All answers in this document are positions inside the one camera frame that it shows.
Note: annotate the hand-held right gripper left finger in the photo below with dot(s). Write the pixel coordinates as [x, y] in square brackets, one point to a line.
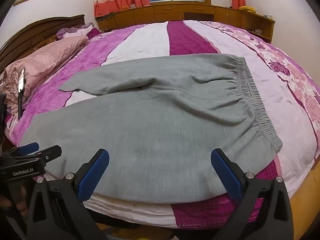
[93, 175]

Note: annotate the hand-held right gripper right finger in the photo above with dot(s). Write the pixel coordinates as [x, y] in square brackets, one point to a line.
[226, 177]

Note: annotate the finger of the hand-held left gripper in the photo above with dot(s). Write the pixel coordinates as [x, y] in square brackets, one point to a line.
[51, 152]
[28, 148]

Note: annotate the grey pants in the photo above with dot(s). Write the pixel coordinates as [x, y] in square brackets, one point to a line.
[150, 130]

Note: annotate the person's left hand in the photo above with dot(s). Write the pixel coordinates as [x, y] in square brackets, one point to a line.
[20, 200]

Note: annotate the smartphone on holder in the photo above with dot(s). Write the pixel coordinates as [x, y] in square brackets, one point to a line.
[22, 80]

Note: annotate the yellow fluffy cloth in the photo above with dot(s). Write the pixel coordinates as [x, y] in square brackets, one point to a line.
[142, 238]

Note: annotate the pink checked pillow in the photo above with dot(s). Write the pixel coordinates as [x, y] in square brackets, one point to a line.
[45, 60]

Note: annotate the wooden headboard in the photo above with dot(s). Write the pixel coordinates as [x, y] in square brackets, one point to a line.
[37, 30]

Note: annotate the purple ruffled pillow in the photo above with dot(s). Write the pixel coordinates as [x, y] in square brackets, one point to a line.
[75, 31]

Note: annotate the purple striped bed blanket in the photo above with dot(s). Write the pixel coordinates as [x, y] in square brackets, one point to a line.
[140, 45]

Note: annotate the yellow cloth on cabinet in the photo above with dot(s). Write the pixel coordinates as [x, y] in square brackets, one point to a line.
[247, 9]

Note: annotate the wooden wall cabinet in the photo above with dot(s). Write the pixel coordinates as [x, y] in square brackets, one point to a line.
[175, 12]

